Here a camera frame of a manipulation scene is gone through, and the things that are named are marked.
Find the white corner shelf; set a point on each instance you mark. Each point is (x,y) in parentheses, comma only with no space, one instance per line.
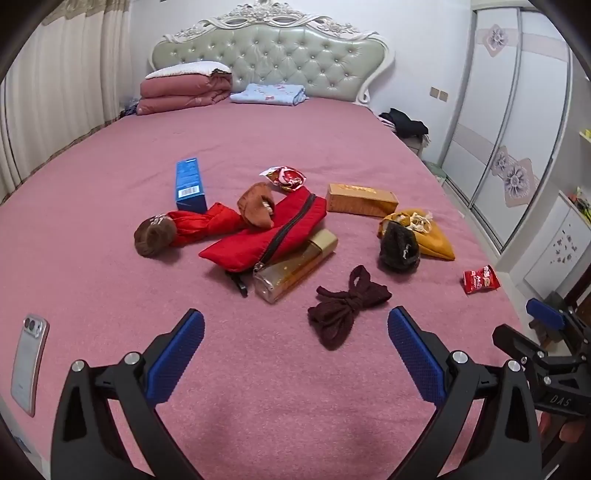
(563,240)

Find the red milk candy wrapper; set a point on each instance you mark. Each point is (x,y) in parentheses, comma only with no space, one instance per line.
(484,279)

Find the black fuzzy pouch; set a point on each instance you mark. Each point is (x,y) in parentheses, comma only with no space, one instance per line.
(400,251)

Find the red cloth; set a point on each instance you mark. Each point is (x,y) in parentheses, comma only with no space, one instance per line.
(191,227)

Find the dark maroon knotted cloth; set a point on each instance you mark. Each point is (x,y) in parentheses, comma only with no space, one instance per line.
(334,315)

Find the pink bed sheet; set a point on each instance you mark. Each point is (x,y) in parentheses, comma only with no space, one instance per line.
(262,398)

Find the red pencil pouch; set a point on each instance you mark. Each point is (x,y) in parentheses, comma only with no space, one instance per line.
(295,218)

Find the red snack wrapper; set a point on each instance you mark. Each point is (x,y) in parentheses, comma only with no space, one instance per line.
(285,178)

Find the silver smartphone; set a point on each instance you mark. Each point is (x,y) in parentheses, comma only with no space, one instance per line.
(27,361)

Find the grey nightstand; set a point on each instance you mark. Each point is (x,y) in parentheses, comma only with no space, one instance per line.
(418,144)

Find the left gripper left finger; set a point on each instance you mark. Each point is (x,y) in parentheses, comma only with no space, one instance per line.
(86,443)

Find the yellow cloth with tissues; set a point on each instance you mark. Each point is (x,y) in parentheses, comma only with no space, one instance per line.
(431,239)

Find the orange brown sock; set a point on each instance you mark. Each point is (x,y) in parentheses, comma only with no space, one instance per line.
(257,206)

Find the wall switch plates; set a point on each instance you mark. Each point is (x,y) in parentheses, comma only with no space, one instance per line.
(439,94)

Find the dark brown lettered sock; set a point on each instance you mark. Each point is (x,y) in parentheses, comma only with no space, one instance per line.
(154,235)

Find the black clothes pile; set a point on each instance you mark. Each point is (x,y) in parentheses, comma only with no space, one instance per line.
(402,125)

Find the green tufted headboard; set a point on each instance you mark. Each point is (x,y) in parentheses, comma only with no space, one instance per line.
(269,42)

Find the brown cardboard box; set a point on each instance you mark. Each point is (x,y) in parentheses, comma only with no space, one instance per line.
(360,200)

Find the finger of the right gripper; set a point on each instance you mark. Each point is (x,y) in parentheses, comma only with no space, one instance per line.
(547,315)
(516,345)

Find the beige curtain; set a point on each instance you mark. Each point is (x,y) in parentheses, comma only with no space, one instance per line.
(71,78)

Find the blue cardboard box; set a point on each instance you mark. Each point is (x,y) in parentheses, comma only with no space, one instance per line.
(189,191)

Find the folded pink quilt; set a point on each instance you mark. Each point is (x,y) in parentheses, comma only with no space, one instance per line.
(185,85)

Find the gold perfume bottle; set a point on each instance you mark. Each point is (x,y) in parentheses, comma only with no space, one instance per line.
(273,281)

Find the white sliding wardrobe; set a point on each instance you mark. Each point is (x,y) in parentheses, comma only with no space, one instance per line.
(511,115)

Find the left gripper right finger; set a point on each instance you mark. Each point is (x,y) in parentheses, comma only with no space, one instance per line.
(484,425)

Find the folded light blue blanket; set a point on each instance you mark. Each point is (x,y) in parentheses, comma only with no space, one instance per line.
(276,94)

